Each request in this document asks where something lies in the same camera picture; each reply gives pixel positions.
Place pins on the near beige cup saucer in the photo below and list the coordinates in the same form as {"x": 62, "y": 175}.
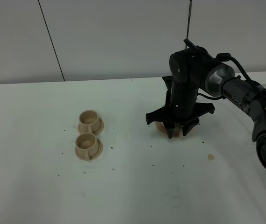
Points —
{"x": 98, "y": 150}

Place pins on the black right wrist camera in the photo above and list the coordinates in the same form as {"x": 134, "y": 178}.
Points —
{"x": 196, "y": 46}

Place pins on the beige teacup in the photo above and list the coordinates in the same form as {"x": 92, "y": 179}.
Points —
{"x": 89, "y": 122}
{"x": 86, "y": 146}

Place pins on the far beige cup saucer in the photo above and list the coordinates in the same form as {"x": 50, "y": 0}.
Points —
{"x": 94, "y": 128}

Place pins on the round beige teapot saucer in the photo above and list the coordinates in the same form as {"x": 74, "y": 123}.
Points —
{"x": 163, "y": 130}

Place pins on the near beige teacup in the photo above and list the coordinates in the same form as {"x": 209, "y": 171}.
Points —
{"x": 86, "y": 146}

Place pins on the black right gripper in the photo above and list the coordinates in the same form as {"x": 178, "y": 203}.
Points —
{"x": 181, "y": 108}

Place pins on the beige cup saucer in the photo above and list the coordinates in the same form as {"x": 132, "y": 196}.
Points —
{"x": 98, "y": 150}
{"x": 94, "y": 128}

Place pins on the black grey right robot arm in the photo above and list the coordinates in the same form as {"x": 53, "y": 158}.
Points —
{"x": 193, "y": 70}

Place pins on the far beige teacup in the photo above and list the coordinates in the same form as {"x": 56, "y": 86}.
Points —
{"x": 89, "y": 122}

